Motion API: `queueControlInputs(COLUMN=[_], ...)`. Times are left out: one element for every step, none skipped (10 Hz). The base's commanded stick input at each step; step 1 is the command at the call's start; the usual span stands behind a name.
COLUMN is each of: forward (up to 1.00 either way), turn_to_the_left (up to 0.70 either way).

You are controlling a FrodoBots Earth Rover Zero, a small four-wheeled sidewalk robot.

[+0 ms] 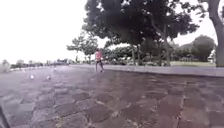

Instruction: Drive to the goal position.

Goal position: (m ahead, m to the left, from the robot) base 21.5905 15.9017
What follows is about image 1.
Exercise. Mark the low grey concrete wall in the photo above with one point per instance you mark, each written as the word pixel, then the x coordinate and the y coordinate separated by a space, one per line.
pixel 160 69

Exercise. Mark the chequered paving slab ground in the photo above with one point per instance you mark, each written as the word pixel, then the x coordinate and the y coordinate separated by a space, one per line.
pixel 116 96

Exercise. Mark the row of pale bollards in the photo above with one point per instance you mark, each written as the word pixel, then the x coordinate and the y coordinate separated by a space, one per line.
pixel 33 75

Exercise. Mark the tree trunk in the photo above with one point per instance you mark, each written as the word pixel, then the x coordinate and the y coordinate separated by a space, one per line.
pixel 219 33

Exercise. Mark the large dark tree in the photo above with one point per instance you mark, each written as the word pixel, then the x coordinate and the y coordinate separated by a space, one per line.
pixel 133 23

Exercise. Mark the person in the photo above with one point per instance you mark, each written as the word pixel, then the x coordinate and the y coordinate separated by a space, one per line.
pixel 99 60

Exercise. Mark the grass lawn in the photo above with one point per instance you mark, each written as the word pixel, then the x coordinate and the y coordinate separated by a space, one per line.
pixel 190 63

